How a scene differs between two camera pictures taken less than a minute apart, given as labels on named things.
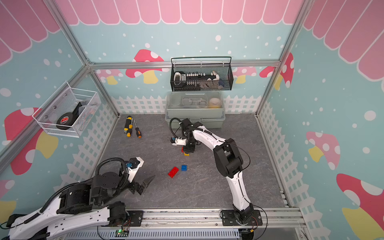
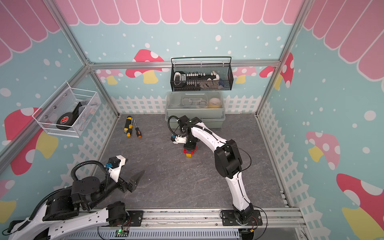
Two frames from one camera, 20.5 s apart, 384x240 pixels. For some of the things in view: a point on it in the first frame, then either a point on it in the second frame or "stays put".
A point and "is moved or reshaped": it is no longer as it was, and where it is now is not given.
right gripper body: x=189 y=146 stays put
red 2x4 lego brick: x=173 y=172 is moved or reshaped
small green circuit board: x=121 y=233 stays put
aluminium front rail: x=290 y=217 stays put
